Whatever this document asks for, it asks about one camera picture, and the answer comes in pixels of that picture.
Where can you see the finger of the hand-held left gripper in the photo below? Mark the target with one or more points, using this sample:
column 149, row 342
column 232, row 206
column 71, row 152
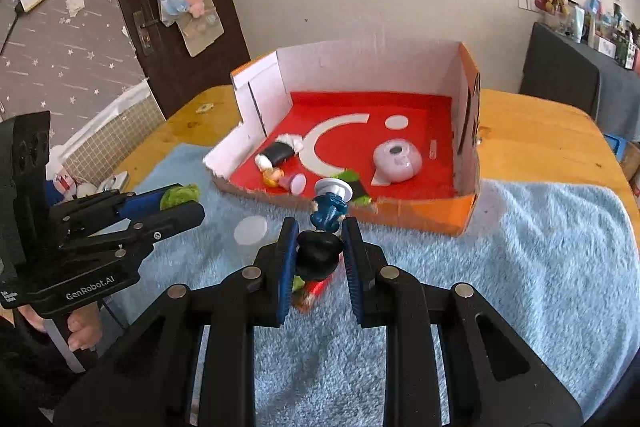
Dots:
column 145, row 201
column 175, row 219

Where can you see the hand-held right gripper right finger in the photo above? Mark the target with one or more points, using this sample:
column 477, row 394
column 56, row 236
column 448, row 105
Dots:
column 354, row 267

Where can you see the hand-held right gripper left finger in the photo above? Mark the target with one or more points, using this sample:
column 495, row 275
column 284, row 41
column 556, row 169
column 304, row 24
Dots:
column 286, row 267

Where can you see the round green fuzzy scrunchie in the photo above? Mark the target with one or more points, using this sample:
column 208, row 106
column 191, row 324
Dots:
column 181, row 197

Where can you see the black-eared mouse figurine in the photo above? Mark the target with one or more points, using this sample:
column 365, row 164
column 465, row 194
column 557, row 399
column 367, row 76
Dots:
column 320, row 252

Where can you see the red brown cylinder stick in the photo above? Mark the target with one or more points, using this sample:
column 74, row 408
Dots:
column 312, row 297

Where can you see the black roll with green ends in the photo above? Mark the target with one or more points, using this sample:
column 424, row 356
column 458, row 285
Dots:
column 361, row 202

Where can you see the blonde doll figurine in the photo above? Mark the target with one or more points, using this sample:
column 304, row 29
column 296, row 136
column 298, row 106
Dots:
column 274, row 179

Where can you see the orange cardboard box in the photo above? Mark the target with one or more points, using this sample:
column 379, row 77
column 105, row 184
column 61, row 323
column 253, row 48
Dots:
column 440, row 212

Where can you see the pale pink round gadget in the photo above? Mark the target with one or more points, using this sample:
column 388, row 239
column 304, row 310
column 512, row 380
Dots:
column 397, row 162

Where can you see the black roll with white ends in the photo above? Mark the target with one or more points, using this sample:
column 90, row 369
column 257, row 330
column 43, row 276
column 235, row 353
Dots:
column 277, row 152

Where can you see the person's left hand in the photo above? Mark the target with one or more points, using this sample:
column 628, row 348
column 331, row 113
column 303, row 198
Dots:
column 85, row 332

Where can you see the white plush toy with red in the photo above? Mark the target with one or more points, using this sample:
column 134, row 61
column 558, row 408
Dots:
column 65, row 184

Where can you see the dark brown door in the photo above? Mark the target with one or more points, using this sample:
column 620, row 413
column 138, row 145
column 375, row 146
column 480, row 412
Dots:
column 150, row 72

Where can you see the blue fluffy blanket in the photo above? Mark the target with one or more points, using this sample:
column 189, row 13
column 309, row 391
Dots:
column 525, row 282

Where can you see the clear plastic bag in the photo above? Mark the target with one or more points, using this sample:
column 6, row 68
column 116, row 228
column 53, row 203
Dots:
column 167, row 7

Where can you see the table with dark cloth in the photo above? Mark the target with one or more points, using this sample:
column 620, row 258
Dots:
column 565, row 77

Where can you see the blue storage box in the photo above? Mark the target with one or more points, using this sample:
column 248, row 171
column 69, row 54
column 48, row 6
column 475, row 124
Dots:
column 614, row 146

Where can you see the row of small boxes and bottles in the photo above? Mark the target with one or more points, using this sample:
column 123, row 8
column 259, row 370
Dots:
column 605, row 32

